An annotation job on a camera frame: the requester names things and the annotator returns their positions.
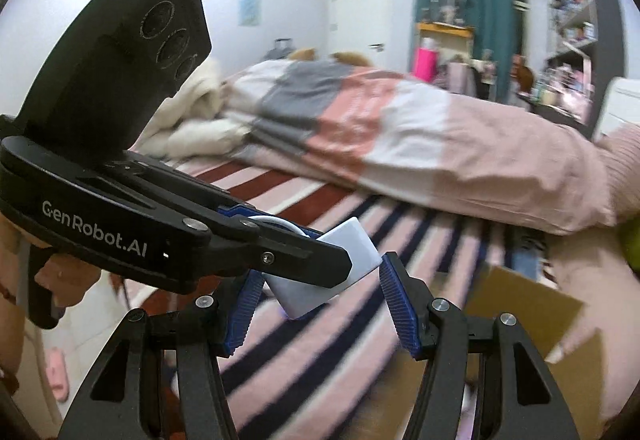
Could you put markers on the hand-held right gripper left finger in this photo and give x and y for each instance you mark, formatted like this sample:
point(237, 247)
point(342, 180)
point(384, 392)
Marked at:
point(244, 315)

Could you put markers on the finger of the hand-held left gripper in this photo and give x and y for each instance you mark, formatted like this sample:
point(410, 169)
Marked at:
point(240, 211)
point(300, 260)

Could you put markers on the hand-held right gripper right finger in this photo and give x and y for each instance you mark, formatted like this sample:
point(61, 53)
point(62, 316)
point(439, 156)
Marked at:
point(400, 310)

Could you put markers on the white power bank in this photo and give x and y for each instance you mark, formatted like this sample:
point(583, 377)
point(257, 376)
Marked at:
point(320, 285)

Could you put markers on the person's left forearm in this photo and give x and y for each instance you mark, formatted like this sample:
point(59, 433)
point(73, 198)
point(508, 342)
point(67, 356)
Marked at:
point(12, 340)

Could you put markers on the person's left hand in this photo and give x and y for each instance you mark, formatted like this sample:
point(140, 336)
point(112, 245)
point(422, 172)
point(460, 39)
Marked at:
point(80, 282)

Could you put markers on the striped bed sheet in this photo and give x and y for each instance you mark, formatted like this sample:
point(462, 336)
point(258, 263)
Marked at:
point(320, 355)

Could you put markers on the cream fluffy blanket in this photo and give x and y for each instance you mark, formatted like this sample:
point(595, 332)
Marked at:
point(195, 120)

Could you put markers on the cardboard box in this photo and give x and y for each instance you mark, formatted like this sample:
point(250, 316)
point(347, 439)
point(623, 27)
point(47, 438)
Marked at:
point(520, 315)

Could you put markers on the pink grey white duvet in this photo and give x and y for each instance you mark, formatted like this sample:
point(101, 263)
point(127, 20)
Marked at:
point(400, 140)

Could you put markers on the brown plush toy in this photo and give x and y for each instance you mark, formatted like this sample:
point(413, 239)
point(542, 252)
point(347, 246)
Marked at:
point(304, 55)
point(350, 59)

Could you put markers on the pink slipper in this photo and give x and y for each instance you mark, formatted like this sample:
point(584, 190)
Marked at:
point(59, 375)

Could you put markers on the white door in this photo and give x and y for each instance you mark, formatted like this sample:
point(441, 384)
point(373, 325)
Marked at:
point(360, 20)

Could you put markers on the pink bag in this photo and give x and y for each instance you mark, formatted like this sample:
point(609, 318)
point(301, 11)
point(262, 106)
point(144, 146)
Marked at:
point(424, 64)

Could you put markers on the pink knitted pillow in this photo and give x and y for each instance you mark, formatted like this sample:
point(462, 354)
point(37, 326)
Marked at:
point(622, 170)

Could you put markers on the brown chair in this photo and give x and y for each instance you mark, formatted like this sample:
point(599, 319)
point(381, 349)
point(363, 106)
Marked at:
point(523, 77)

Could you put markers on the desk with yellow shelf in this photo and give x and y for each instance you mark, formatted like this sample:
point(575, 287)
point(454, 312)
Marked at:
point(445, 31)

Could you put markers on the teal curtain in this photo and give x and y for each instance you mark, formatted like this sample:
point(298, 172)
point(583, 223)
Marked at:
point(492, 10)

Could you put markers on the dark shelf rack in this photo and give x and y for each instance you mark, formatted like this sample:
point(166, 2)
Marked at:
point(575, 45)

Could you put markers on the blue wall poster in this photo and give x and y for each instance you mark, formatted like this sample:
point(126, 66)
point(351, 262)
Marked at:
point(250, 9)

